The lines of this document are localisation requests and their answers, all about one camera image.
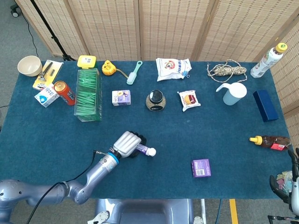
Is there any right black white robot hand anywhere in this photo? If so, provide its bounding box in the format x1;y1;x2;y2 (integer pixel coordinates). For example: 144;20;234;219
269;148;299;210

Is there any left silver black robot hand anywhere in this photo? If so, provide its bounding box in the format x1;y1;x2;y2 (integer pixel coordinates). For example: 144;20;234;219
113;130;148;159

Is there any purple white tube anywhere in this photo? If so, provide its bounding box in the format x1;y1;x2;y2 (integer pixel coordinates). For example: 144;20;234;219
136;143;157;157

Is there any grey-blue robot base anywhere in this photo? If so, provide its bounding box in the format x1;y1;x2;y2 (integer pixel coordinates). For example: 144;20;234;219
87;198;204;224

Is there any jar of colourful clips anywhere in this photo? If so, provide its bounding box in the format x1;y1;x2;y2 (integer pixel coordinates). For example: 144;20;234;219
277;171;295;194

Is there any purple white juice carton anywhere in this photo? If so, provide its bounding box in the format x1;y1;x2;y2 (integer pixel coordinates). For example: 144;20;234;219
112;90;131;106

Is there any glass jar with black lid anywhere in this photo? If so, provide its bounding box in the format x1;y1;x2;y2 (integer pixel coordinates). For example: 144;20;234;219
145;90;167;112

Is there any blue table cloth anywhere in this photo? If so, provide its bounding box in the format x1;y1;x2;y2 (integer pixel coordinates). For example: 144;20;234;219
0;60;299;200

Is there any brown honey bottle yellow cap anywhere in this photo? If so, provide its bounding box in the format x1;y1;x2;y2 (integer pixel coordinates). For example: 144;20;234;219
249;135;292;152

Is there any clear box of green packets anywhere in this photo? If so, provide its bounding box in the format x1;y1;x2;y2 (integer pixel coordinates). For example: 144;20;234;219
73;68;103;122

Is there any green white brush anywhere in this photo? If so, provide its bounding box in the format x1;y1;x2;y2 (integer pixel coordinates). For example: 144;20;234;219
126;60;143;85

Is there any small cake packet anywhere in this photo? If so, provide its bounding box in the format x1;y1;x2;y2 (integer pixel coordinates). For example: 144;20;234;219
177;90;201;112

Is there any purple box with barcode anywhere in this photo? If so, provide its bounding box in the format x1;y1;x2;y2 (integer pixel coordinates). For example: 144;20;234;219
191;159;212;179

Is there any red soda can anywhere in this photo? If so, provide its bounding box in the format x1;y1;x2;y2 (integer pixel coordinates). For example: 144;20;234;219
53;80;76;106

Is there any white snack bag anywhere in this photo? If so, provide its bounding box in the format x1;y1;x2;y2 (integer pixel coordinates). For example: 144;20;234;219
156;57;192;82

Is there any yellow lidded container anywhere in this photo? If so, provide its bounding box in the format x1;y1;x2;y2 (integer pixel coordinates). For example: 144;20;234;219
77;55;97;70

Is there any metal table leg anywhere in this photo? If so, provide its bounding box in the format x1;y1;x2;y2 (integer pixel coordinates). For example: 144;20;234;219
200;198;207;224

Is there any white blue milk carton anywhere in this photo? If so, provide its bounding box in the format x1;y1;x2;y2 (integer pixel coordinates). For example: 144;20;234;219
34;84;60;108

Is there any dark blue box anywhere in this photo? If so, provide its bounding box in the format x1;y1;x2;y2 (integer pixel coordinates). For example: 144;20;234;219
253;90;279;123

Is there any razor in yellow package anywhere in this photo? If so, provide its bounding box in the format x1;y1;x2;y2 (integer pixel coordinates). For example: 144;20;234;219
32;60;64;91

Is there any light blue pitcher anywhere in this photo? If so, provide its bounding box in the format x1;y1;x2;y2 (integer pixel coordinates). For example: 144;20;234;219
215;82;248;106

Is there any beige bowl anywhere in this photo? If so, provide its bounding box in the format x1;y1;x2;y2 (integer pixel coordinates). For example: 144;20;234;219
17;55;43;77

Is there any black tripod stand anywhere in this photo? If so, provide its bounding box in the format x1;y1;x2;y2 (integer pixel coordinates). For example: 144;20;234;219
29;0;77;62

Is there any drink bottle with yellow cap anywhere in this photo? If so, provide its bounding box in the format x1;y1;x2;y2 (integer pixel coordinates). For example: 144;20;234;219
250;42;288;79

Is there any black caster wheel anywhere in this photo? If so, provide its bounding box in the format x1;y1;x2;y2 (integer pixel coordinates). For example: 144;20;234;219
10;5;21;18

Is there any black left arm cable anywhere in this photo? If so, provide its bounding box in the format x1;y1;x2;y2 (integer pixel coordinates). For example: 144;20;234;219
25;150;110;224

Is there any yellow tape measure with cord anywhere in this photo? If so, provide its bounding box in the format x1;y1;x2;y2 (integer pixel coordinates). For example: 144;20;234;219
101;60;129;79

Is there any coil of beige rope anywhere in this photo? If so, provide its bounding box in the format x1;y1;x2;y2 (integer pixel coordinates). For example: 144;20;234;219
206;59;248;84

